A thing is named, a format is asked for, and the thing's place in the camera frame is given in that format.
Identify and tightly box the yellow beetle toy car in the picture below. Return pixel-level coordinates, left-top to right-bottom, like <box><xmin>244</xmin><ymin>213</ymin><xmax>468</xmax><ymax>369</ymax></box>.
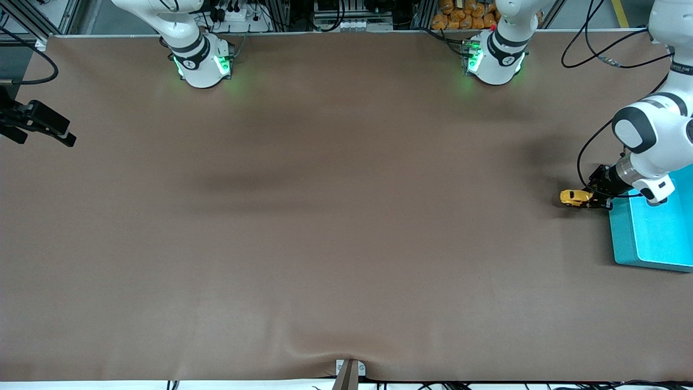
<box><xmin>560</xmin><ymin>189</ymin><xmax>595</xmax><ymax>208</ymax></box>

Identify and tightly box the teal plastic storage box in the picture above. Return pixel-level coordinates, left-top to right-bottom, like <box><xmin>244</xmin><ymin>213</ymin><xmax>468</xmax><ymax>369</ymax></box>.
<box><xmin>607</xmin><ymin>165</ymin><xmax>693</xmax><ymax>272</ymax></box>

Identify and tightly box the white power strip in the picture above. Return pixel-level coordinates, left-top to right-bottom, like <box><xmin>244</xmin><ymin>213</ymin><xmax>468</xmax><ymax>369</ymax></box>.
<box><xmin>208</xmin><ymin>4</ymin><xmax>271</xmax><ymax>33</ymax></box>

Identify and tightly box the orange snack bag pile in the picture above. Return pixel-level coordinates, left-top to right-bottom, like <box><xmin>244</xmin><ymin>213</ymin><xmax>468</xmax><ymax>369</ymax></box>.
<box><xmin>432</xmin><ymin>0</ymin><xmax>542</xmax><ymax>30</ymax></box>

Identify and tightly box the brown table mat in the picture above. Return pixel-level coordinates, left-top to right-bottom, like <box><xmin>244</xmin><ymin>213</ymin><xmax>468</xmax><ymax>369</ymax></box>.
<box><xmin>0</xmin><ymin>31</ymin><xmax>693</xmax><ymax>382</ymax></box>

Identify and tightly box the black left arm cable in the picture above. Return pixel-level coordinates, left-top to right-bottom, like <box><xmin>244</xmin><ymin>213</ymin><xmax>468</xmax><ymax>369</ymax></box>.
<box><xmin>561</xmin><ymin>0</ymin><xmax>672</xmax><ymax>198</ymax></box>

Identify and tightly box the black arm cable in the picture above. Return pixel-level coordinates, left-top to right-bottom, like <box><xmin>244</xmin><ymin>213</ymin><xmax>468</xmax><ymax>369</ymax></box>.
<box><xmin>0</xmin><ymin>27</ymin><xmax>58</xmax><ymax>86</ymax></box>
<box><xmin>561</xmin><ymin>0</ymin><xmax>672</xmax><ymax>198</ymax></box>

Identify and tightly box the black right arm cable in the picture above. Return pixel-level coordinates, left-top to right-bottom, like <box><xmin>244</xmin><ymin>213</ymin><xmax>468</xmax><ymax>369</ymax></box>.
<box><xmin>0</xmin><ymin>27</ymin><xmax>58</xmax><ymax>86</ymax></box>

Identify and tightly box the aluminium profile frame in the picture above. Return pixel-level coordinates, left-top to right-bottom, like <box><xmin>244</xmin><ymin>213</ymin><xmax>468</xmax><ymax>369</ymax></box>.
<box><xmin>0</xmin><ymin>0</ymin><xmax>82</xmax><ymax>49</ymax></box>

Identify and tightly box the aluminium profile post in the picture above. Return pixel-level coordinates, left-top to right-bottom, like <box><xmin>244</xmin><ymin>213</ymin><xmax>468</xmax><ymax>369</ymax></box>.
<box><xmin>411</xmin><ymin>0</ymin><xmax>439</xmax><ymax>30</ymax></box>
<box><xmin>271</xmin><ymin>0</ymin><xmax>296</xmax><ymax>30</ymax></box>

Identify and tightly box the grey metal table bracket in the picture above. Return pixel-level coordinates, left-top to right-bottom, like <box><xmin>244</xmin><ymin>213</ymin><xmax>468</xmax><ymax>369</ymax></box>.
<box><xmin>336</xmin><ymin>359</ymin><xmax>367</xmax><ymax>377</ymax></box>

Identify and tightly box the brown camera pole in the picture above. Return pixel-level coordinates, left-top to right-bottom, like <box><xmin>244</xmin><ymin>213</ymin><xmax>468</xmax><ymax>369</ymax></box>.
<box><xmin>331</xmin><ymin>360</ymin><xmax>359</xmax><ymax>390</ymax></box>

